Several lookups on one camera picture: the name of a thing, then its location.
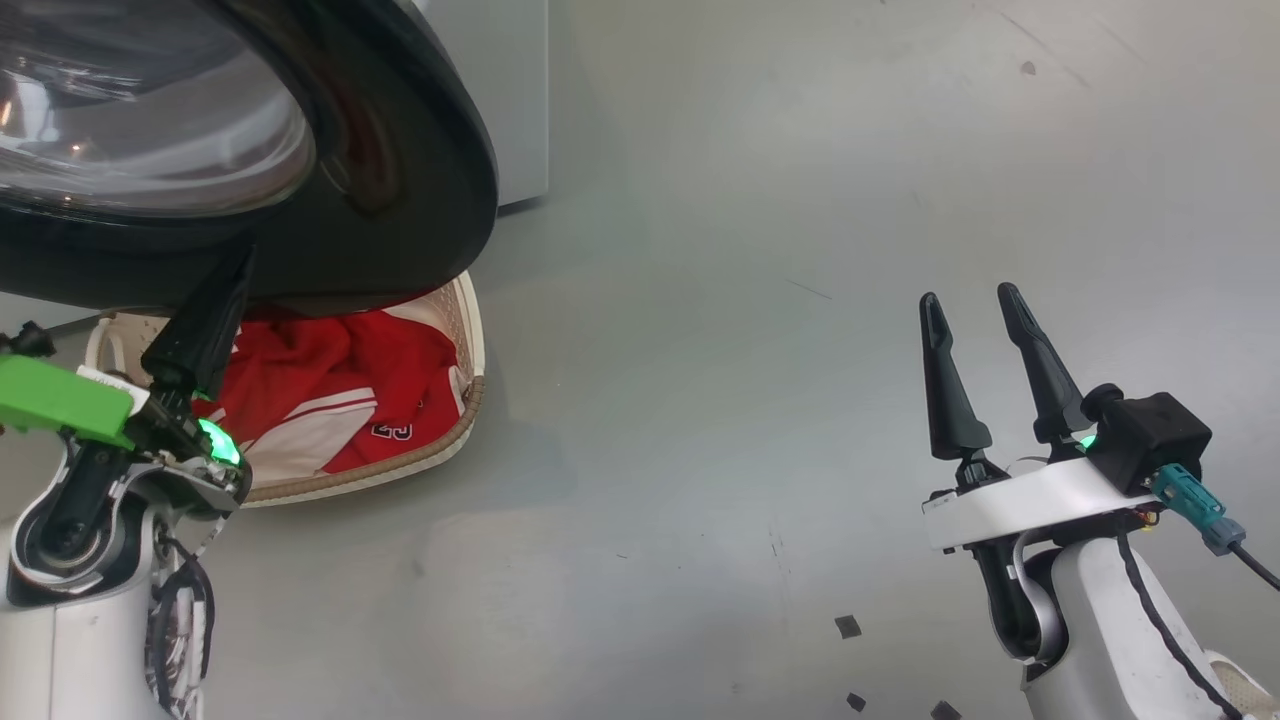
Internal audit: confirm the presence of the red and white jersey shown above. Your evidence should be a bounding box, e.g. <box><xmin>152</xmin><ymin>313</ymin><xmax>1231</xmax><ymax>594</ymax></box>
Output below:
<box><xmin>195</xmin><ymin>295</ymin><xmax>467</xmax><ymax>484</ymax></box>

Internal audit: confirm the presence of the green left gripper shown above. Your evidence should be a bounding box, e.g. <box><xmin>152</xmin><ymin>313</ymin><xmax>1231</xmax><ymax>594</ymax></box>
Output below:
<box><xmin>0</xmin><ymin>244</ymin><xmax>257</xmax><ymax>502</ymax></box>

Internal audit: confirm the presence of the dark washing machine door with glass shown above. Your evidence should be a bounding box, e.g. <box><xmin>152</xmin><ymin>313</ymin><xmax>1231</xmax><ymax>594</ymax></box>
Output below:
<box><xmin>0</xmin><ymin>0</ymin><xmax>500</xmax><ymax>319</ymax></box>

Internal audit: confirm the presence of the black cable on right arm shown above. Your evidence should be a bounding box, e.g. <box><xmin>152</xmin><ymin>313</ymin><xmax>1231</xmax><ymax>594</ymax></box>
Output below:
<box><xmin>1115</xmin><ymin>530</ymin><xmax>1247</xmax><ymax>720</ymax></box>

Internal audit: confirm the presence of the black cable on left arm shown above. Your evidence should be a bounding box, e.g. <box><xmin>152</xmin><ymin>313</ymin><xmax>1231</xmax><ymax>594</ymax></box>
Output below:
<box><xmin>145</xmin><ymin>533</ymin><xmax>217</xmax><ymax>713</ymax></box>

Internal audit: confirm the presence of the beige perforated laundry basket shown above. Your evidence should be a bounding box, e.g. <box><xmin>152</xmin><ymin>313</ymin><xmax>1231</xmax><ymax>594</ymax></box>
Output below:
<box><xmin>85</xmin><ymin>272</ymin><xmax>489</xmax><ymax>509</ymax></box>

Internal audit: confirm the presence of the white washing machine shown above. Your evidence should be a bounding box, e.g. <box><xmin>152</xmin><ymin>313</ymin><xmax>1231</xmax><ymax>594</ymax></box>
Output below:
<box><xmin>412</xmin><ymin>0</ymin><xmax>550</xmax><ymax>209</ymax></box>

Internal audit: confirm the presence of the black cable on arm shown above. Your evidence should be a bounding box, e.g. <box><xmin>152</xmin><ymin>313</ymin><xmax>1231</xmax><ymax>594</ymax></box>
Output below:
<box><xmin>1115</xmin><ymin>530</ymin><xmax>1247</xmax><ymax>720</ymax></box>
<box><xmin>145</xmin><ymin>533</ymin><xmax>217</xmax><ymax>713</ymax></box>

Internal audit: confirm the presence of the black camera cable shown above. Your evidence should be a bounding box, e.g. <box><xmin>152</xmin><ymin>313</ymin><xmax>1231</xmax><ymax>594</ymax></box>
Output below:
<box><xmin>1233</xmin><ymin>540</ymin><xmax>1280</xmax><ymax>593</ymax></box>

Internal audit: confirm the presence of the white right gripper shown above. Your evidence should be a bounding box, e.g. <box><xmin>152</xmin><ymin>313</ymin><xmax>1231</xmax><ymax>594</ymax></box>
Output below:
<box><xmin>919</xmin><ymin>283</ymin><xmax>1163</xmax><ymax>552</ymax></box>

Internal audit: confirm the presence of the plain red garment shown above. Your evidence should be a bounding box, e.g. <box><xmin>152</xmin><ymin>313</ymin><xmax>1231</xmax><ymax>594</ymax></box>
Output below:
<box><xmin>215</xmin><ymin>312</ymin><xmax>353</xmax><ymax>411</ymax></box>

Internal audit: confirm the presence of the teal cable connector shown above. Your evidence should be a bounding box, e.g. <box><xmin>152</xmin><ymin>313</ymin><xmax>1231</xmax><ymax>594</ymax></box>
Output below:
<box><xmin>1150</xmin><ymin>463</ymin><xmax>1249</xmax><ymax>558</ymax></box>

